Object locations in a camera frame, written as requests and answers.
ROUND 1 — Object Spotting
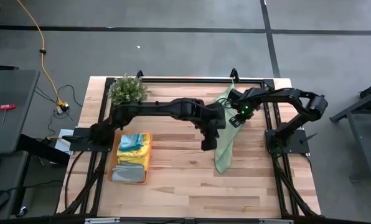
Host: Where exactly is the small artificial green plant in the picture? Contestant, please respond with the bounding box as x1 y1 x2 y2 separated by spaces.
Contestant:
108 73 151 107

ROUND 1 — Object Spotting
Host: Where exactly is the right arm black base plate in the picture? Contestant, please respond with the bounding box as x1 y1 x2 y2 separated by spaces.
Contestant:
265 129 311 155

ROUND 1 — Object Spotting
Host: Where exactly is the dark low desk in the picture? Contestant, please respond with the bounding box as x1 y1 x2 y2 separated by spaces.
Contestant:
0 151 31 222

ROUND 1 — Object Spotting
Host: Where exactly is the white flat box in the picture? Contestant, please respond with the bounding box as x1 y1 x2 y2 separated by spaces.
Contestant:
54 128 74 156

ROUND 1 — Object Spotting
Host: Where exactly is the orange translucent plastic bin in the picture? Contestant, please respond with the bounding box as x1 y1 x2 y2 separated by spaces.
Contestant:
106 130 154 185

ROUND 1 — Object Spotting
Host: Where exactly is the silver metal bracket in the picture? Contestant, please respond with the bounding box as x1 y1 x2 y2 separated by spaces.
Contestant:
258 218 294 224
84 217 121 224

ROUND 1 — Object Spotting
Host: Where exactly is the light green microfiber towel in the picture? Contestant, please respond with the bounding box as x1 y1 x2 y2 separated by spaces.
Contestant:
214 81 246 175

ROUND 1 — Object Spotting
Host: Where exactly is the dark curved hose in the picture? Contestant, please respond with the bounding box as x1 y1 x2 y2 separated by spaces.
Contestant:
63 151 87 210

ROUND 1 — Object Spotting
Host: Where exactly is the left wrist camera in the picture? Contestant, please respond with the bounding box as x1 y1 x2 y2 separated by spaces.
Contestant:
200 135 219 152

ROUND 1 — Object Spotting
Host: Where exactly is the red T-handle hex key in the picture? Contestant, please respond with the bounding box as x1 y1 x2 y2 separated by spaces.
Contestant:
0 103 17 130

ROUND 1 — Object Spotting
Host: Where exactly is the black aluminium table frame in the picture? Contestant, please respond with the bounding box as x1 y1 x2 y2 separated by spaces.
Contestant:
58 68 321 218

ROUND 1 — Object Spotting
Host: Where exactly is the yellow extension cable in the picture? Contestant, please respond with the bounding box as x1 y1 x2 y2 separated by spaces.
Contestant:
16 0 65 105

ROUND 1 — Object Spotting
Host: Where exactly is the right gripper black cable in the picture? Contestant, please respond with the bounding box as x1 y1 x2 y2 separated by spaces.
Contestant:
218 96 237 109

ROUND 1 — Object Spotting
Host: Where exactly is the yellow cable plug connector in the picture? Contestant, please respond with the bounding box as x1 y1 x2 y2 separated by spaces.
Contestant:
55 100 70 114

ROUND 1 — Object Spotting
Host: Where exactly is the dark grey metal stand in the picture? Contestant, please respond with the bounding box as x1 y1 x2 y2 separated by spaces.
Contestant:
330 77 371 182

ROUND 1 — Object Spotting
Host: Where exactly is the black desk beam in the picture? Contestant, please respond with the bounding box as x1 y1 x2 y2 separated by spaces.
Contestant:
17 133 71 166

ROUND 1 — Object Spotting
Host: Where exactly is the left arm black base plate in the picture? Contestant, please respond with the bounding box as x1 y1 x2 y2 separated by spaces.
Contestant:
62 126 115 153

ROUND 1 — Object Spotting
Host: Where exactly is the thin black floor cable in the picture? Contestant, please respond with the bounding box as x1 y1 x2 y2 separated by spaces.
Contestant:
34 83 78 138

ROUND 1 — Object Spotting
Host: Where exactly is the light blue microfiber towel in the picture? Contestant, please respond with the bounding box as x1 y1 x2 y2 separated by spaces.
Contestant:
118 133 144 152

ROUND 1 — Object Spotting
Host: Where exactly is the dark grey desk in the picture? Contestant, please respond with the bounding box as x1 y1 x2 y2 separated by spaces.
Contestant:
0 68 41 156

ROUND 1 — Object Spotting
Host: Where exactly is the grey microfiber towel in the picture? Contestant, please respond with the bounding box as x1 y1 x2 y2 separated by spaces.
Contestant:
111 161 146 184

